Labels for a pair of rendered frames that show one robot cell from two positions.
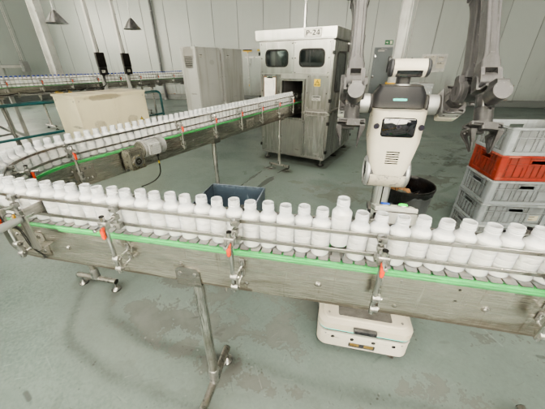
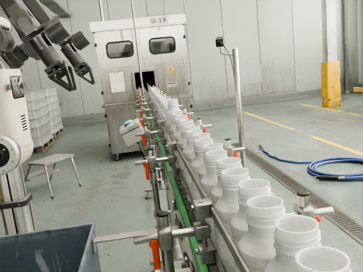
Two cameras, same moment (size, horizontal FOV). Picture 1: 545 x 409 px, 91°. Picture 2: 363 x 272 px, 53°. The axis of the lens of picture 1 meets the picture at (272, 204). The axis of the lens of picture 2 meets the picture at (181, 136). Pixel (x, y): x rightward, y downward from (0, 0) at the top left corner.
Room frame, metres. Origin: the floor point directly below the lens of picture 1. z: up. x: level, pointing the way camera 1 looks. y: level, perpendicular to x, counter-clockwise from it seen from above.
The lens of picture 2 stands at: (1.08, 1.00, 1.30)
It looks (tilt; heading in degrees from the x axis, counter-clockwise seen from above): 10 degrees down; 252
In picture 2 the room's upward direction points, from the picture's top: 6 degrees counter-clockwise
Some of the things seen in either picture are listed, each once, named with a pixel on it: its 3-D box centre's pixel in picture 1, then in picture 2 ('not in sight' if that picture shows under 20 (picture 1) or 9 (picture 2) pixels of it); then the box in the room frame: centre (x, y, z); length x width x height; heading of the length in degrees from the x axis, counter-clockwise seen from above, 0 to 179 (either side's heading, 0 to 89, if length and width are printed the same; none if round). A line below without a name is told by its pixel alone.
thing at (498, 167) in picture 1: (519, 161); not in sight; (2.27, -2.21, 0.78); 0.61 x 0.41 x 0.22; 85
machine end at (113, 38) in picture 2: not in sight; (145, 87); (-0.37, -5.22, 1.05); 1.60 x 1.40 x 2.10; 78
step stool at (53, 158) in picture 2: not in sight; (47, 174); (1.34, -3.66, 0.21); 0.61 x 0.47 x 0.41; 131
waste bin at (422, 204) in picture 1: (399, 214); not in sight; (2.12, -1.17, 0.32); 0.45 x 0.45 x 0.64
